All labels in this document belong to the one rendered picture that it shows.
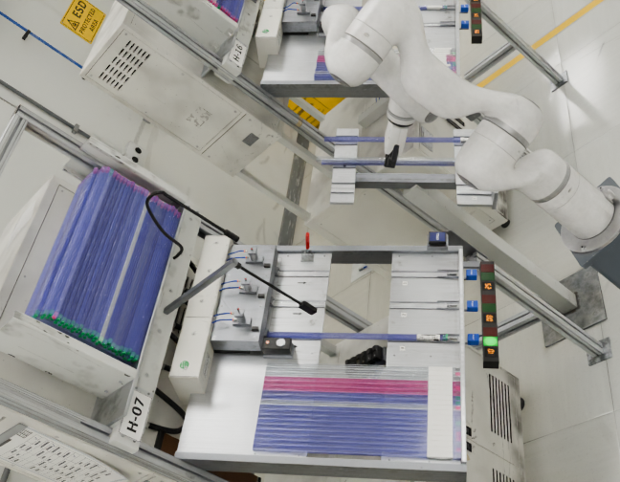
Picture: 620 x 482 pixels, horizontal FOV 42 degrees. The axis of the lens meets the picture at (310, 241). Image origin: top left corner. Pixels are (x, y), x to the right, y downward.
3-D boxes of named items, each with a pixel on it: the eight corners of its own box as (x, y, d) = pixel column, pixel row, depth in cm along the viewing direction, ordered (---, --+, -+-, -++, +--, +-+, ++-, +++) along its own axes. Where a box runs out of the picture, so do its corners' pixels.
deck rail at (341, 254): (462, 259, 238) (462, 245, 234) (462, 264, 237) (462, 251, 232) (228, 258, 250) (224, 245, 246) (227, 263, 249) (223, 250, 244)
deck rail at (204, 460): (466, 475, 194) (466, 464, 189) (466, 483, 193) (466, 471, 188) (181, 462, 206) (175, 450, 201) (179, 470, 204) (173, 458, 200)
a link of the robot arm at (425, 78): (493, 166, 192) (535, 111, 191) (517, 178, 181) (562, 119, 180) (332, 38, 175) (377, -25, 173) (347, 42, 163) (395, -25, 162)
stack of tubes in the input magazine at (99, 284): (183, 210, 230) (100, 160, 219) (138, 361, 197) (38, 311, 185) (159, 230, 238) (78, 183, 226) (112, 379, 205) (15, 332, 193)
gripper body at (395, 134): (388, 100, 223) (381, 132, 231) (387, 124, 216) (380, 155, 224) (415, 104, 223) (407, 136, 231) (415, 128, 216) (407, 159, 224)
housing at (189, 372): (240, 265, 249) (231, 234, 238) (210, 405, 217) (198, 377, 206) (215, 265, 250) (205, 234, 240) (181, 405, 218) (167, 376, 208)
